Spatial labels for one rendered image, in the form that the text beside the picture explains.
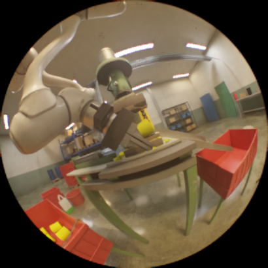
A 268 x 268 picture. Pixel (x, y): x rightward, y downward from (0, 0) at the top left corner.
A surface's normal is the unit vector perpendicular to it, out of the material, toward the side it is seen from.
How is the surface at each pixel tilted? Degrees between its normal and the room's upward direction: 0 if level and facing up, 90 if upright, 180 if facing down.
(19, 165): 90
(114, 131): 90
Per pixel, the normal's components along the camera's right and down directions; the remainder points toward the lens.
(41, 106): 0.93, -0.16
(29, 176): 0.92, -0.36
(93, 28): 0.36, 0.93
